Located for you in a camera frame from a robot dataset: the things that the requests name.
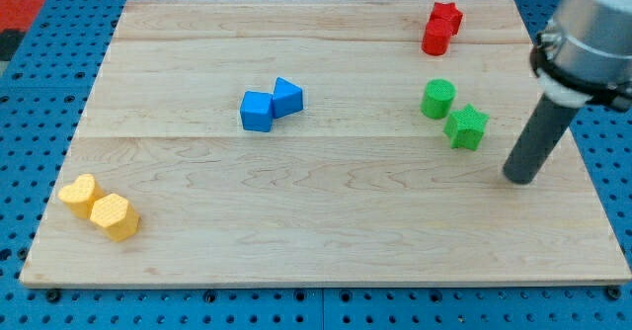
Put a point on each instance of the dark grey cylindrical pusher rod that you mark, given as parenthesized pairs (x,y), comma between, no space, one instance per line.
(543,130)

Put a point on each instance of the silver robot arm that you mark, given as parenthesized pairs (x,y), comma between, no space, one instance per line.
(582,57)

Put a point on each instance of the green star block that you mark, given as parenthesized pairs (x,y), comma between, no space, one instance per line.
(466,128)

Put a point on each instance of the red star block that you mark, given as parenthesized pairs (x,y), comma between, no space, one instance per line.
(448,12)

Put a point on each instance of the green cylinder block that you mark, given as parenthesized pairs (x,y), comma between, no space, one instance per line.
(438,98)

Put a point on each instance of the red cylinder block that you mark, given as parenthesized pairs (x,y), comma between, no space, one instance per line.
(437,36)

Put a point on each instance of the light wooden board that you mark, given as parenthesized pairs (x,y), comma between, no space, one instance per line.
(357,190)

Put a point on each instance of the blue triangle block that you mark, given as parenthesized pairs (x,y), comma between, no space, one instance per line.
(287,98)

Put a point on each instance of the blue cube block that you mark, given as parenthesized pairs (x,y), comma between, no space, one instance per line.
(256,111)

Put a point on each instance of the yellow hexagon block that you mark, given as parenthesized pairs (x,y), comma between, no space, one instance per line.
(115,216)

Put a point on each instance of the yellow heart block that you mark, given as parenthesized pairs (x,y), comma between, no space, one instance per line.
(81,195)

